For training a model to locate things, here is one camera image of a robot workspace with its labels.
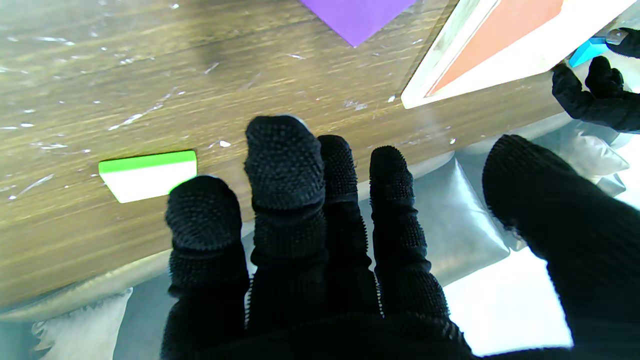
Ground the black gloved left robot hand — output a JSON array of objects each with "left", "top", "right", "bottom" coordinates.
[{"left": 551, "top": 27, "right": 640, "bottom": 134}]

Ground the brown sofa cushion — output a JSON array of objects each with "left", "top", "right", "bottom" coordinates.
[
  {"left": 31, "top": 287, "right": 133, "bottom": 360},
  {"left": 560, "top": 125, "right": 631, "bottom": 196}
]

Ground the purple tangram triangle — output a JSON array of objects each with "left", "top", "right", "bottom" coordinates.
[{"left": 300, "top": 0, "right": 417, "bottom": 48}]

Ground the small blue tangram triangle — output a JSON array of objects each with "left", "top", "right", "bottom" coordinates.
[{"left": 568, "top": 37, "right": 608, "bottom": 68}]

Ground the square wooden tangram tray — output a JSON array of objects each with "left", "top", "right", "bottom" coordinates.
[{"left": 401, "top": 0, "right": 638, "bottom": 110}]

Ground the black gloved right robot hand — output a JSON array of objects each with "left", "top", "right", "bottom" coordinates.
[{"left": 160, "top": 115, "right": 640, "bottom": 360}]

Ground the green tangram square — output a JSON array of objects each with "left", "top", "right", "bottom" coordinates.
[{"left": 98, "top": 150, "right": 198, "bottom": 204}]

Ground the large red tangram triangle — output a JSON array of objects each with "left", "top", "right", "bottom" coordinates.
[{"left": 425, "top": 0, "right": 565, "bottom": 98}]

